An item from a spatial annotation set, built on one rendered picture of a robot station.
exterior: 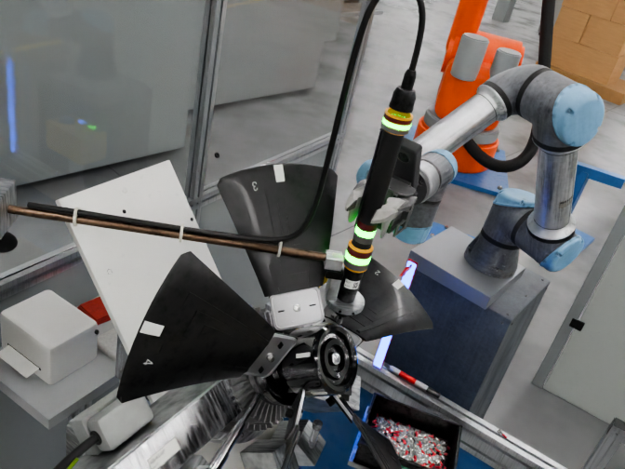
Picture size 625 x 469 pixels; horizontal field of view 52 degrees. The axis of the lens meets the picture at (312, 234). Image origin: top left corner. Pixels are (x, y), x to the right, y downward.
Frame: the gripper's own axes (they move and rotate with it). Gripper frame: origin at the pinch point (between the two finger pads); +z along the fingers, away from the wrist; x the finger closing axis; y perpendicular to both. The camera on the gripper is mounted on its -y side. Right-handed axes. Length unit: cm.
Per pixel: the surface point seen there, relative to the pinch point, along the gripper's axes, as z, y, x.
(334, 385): 9.7, 26.9, -7.5
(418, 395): -37, 61, -13
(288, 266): 2.0, 15.8, 9.8
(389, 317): -16.1, 28.4, -5.3
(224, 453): 25.4, 36.8, 1.2
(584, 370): -183, 125, -53
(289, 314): 4.9, 22.9, 5.9
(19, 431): 14, 97, 70
